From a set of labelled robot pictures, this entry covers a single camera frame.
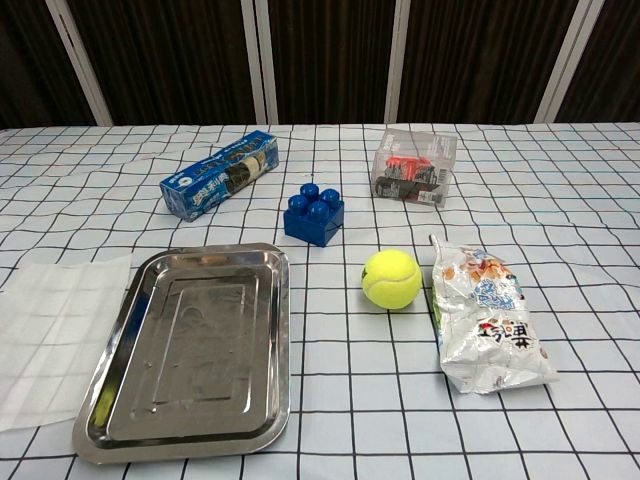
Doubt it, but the white paper sheet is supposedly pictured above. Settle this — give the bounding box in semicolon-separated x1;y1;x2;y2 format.
0;253;134;434

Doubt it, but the silver metal tray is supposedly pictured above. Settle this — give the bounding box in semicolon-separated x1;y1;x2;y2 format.
71;242;292;465

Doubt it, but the blue plastic building block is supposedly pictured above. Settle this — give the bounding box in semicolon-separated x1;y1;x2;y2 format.
282;182;346;248

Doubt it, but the yellow tennis ball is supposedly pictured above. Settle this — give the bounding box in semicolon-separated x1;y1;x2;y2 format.
360;249;423;312

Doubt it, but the clear plastic box red black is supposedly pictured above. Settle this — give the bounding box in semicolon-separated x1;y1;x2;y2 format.
370;127;458;208

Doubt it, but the blue Oreo cookie box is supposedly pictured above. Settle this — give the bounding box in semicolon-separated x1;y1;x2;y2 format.
159;130;280;223

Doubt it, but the white checkered tablecloth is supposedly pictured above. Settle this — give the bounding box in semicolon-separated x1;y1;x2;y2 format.
0;121;640;480

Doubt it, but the white crinkled snack bag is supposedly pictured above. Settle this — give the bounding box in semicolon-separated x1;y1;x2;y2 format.
429;233;560;396

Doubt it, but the white folding screen frame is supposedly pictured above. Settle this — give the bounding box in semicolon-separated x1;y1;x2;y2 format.
0;0;640;127

